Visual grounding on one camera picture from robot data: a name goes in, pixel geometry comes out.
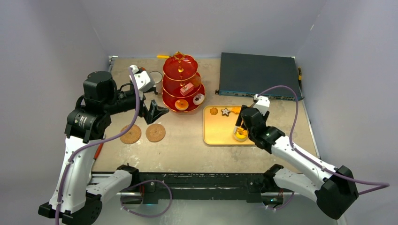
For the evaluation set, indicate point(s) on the orange mug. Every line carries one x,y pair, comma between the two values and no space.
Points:
141,69

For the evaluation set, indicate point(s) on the white enamel mug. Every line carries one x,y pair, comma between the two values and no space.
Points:
157,78

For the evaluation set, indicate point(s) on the red three-tier cake stand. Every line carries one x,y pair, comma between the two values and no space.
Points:
178,69

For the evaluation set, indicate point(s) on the white chocolate-drizzled donut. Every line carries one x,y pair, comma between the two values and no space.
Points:
198,99

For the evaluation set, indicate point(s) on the dark network switch box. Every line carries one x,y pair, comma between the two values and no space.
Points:
244,75

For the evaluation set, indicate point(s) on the orange fish-shaped cake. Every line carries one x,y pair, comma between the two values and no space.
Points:
236,110

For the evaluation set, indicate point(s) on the yellow black tool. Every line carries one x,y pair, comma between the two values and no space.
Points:
299,74

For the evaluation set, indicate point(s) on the yellow frosted donut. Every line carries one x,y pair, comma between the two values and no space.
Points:
181,105

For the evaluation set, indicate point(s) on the brown bread pastry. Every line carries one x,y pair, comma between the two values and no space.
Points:
195,81

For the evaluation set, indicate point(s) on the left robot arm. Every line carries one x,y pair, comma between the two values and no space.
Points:
74,201

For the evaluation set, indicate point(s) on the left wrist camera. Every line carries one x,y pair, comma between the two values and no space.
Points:
142,78

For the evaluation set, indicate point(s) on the pink layered cake slice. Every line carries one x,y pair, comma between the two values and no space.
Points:
186,89

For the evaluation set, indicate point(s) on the black base frame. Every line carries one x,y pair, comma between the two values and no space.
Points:
249,187

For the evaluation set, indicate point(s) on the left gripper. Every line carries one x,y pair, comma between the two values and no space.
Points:
154,112

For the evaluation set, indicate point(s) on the yellow serving tray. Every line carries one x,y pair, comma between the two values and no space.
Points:
218,129

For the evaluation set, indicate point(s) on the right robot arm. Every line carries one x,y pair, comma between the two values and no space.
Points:
332,188

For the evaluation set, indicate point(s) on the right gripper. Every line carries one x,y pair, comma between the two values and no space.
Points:
246,121

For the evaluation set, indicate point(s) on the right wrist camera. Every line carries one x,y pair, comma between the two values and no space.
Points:
262,103

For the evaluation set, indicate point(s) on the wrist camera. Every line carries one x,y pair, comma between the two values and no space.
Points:
262,103
142,78

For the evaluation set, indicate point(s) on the white-iced star cookie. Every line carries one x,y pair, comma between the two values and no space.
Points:
225,112

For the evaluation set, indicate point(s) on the swirl butter cookie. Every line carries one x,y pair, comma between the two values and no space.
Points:
213,111

